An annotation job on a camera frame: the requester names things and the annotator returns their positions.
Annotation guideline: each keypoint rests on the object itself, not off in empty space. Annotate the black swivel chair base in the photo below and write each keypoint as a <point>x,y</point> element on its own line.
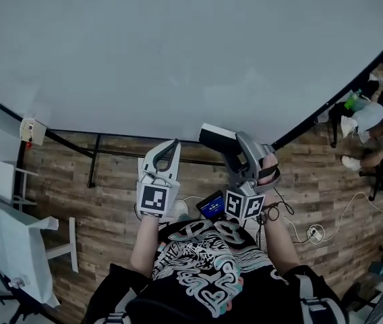
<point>19,305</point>

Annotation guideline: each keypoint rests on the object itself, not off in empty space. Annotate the person's white shoe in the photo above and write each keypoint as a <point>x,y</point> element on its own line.
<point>180,209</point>

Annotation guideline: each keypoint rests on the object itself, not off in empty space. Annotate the black patterned T-shirt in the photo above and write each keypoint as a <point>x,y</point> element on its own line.
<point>205,275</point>

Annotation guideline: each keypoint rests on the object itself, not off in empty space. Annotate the black device with blue screen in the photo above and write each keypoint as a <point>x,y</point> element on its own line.
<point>211,206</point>

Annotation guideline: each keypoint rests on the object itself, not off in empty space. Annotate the green plastic bottle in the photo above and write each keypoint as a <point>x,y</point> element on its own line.
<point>352,99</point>

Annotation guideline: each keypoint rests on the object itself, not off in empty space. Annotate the person's right hand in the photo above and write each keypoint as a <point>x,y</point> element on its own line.
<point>270,160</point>

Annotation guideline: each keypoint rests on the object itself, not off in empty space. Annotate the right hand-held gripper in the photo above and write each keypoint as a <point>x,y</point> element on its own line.
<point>242,202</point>

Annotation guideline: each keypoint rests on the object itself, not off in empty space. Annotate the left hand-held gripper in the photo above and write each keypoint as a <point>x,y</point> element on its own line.
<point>152,199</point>

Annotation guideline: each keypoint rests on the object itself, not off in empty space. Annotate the person's right forearm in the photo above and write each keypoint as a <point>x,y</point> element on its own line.
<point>280,241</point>

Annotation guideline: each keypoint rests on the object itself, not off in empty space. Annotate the white power adapter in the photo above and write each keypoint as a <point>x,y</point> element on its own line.
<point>315,234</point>

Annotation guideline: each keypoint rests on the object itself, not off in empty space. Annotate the white covered table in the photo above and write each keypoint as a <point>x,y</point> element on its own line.
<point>13,238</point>

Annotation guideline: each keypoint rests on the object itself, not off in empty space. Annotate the white black box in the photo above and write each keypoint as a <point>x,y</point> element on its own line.
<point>215,137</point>

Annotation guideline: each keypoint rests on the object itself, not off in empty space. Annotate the small metal table clip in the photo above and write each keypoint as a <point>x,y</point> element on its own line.
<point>19,282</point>

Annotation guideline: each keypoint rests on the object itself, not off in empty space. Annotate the beige box with red button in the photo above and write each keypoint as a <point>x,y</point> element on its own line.
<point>33,131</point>

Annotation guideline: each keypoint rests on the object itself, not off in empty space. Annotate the small teal object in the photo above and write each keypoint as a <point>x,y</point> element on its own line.
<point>379,268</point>

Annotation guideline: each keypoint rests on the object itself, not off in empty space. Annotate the person's left forearm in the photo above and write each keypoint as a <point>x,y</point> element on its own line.
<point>145,245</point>

